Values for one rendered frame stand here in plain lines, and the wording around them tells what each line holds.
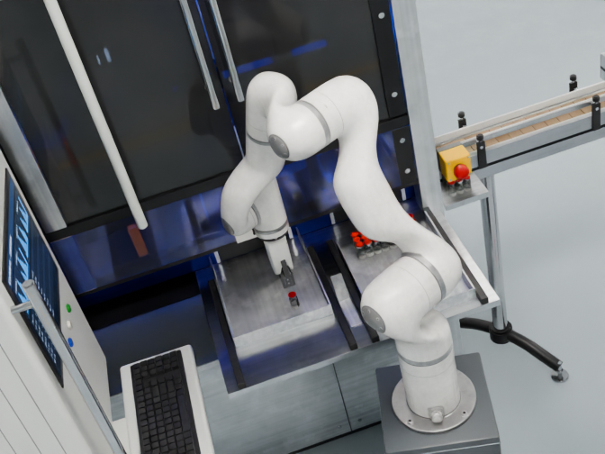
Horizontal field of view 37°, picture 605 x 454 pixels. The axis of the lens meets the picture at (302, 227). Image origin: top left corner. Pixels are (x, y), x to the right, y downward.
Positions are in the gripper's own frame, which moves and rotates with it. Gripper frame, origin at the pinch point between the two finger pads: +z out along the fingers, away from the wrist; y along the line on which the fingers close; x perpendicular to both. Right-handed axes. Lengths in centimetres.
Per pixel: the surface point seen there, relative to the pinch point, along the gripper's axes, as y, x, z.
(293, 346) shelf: 12.7, -3.9, 11.2
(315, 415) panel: -21, -2, 76
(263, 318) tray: -0.2, -8.8, 10.7
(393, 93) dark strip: -19, 40, -30
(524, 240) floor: -88, 101, 97
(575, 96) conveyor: -39, 100, 3
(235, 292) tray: -13.3, -13.5, 10.5
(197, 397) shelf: 11.0, -30.8, 18.6
